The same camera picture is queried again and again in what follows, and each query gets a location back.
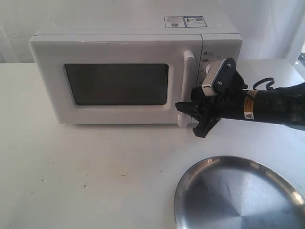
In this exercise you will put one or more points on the white microwave oven body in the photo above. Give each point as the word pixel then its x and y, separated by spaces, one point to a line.
pixel 220 39

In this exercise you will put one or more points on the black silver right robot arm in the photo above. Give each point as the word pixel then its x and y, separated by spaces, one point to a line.
pixel 282 105

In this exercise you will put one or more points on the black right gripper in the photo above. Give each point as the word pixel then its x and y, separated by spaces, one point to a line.
pixel 206 110

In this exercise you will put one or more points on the grey appliance control knob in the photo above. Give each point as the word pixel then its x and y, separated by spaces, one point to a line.
pixel 213 66

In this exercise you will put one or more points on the white microwave door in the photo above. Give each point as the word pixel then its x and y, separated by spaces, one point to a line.
pixel 118 79

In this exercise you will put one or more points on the blue white label sticker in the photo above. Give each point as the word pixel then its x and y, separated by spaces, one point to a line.
pixel 184 22

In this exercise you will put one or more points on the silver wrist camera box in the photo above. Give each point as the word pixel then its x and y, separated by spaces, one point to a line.
pixel 218 77

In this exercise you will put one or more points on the round stainless steel plate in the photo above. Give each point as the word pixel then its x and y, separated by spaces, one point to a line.
pixel 229 192

